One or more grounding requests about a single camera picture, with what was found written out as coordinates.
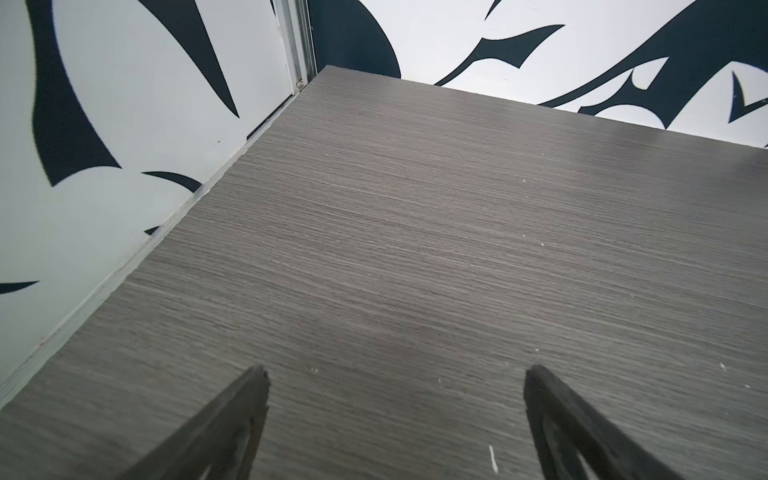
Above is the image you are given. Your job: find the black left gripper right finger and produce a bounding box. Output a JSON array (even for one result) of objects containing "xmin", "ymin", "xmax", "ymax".
[{"xmin": 523, "ymin": 364, "xmax": 681, "ymax": 480}]

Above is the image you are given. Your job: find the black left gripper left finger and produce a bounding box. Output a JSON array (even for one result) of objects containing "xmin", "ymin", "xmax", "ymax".
[{"xmin": 120, "ymin": 366, "xmax": 270, "ymax": 479}]

